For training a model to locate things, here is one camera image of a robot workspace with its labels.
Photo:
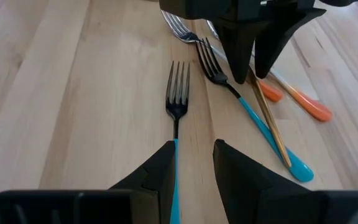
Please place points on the gold fork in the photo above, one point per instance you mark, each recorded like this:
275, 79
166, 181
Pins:
270, 121

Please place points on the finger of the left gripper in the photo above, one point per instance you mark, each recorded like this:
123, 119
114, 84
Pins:
278, 34
239, 46

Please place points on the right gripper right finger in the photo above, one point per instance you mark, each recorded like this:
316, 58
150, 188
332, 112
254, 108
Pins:
238, 177

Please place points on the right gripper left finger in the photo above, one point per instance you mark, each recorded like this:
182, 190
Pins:
160, 174

